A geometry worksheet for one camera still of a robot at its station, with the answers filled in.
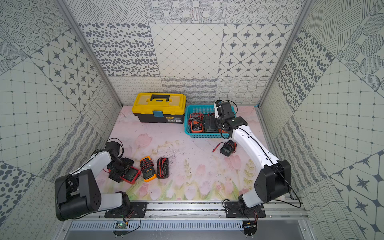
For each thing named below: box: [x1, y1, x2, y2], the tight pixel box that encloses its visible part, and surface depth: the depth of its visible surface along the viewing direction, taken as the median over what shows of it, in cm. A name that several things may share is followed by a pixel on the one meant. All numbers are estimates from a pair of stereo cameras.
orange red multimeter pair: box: [188, 112, 205, 133], surface depth 102 cm
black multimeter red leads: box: [157, 157, 169, 179], surface depth 86 cm
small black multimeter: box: [220, 139, 238, 157], surface depth 95 cm
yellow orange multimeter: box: [140, 156, 157, 183], surface depth 85 cm
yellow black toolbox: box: [132, 92, 187, 124], surface depth 101 cm
